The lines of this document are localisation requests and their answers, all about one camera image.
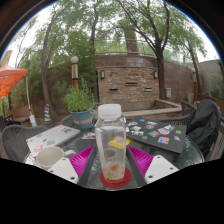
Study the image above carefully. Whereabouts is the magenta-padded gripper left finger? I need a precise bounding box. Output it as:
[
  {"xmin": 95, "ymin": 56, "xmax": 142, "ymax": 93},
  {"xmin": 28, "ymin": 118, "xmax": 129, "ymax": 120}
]
[{"xmin": 48, "ymin": 144, "xmax": 98, "ymax": 188}]

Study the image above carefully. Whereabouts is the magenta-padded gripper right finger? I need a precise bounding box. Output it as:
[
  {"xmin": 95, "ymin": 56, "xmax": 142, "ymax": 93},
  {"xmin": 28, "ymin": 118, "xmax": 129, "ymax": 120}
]
[{"xmin": 125, "ymin": 145, "xmax": 180, "ymax": 188}]

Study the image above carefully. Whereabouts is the clear white-capped drink bottle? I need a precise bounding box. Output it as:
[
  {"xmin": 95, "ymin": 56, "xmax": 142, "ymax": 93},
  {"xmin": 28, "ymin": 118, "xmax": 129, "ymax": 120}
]
[{"xmin": 94, "ymin": 103, "xmax": 128, "ymax": 184}]

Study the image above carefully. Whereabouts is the yellow card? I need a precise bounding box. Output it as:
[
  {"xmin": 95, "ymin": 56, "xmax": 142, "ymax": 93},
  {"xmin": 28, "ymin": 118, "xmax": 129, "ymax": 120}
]
[{"xmin": 108, "ymin": 136, "xmax": 132, "ymax": 150}]

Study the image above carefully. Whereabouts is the flat round red coaster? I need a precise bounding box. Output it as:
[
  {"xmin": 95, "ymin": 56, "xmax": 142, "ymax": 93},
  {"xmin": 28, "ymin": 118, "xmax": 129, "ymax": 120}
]
[{"xmin": 99, "ymin": 166, "xmax": 133, "ymax": 190}]

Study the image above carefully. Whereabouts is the small printed sticker card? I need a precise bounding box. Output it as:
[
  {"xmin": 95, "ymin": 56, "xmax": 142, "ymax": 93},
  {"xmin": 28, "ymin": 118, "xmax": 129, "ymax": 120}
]
[{"xmin": 81, "ymin": 131, "xmax": 97, "ymax": 140}]

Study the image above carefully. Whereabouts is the black laptop with stickers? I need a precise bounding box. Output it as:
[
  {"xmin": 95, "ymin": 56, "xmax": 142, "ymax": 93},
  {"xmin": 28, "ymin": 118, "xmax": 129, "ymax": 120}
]
[{"xmin": 125, "ymin": 117, "xmax": 188, "ymax": 154}]

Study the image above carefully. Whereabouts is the white ribbed mug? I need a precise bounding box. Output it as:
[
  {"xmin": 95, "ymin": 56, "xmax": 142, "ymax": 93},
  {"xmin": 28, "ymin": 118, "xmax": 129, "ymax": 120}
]
[{"xmin": 35, "ymin": 145, "xmax": 77, "ymax": 170}]

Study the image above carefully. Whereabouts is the silver laptop with stickers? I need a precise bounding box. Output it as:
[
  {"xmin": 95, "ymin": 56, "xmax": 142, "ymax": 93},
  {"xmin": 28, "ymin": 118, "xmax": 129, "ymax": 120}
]
[{"xmin": 25, "ymin": 124, "xmax": 82, "ymax": 158}]

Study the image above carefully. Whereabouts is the grey wicker chair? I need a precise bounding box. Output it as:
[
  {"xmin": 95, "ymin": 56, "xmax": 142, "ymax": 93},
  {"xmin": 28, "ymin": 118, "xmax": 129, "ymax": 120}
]
[
  {"xmin": 158, "ymin": 100, "xmax": 224, "ymax": 161},
  {"xmin": 1, "ymin": 124, "xmax": 49, "ymax": 163},
  {"xmin": 60, "ymin": 114, "xmax": 75, "ymax": 128}
]

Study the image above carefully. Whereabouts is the blue yellow striped bollard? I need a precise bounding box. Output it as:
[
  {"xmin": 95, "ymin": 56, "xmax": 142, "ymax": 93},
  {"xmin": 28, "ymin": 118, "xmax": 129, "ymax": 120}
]
[{"xmin": 44, "ymin": 103, "xmax": 52, "ymax": 123}]

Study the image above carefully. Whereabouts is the green plant in teal pot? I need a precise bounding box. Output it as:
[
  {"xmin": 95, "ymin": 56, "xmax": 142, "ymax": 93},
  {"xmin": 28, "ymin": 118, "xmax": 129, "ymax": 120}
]
[{"xmin": 63, "ymin": 79, "xmax": 98, "ymax": 130}]

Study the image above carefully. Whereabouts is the black jacket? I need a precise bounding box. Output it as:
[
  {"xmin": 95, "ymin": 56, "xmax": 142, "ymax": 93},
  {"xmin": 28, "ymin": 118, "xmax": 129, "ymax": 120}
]
[{"xmin": 186, "ymin": 98, "xmax": 222, "ymax": 158}]

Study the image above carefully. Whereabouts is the wooden bench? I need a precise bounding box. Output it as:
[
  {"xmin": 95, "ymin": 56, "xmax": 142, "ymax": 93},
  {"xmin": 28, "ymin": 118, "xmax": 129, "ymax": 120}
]
[{"xmin": 8, "ymin": 104, "xmax": 34, "ymax": 123}]

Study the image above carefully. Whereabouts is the orange canopy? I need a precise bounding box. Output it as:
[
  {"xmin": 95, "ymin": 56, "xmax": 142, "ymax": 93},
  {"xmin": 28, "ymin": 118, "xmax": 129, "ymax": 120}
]
[{"xmin": 0, "ymin": 63, "xmax": 29, "ymax": 99}]

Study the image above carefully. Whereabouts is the striped globe lamp post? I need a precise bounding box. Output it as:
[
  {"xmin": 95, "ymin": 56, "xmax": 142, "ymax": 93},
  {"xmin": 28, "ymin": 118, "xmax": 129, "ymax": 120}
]
[{"xmin": 70, "ymin": 55, "xmax": 80, "ymax": 88}]

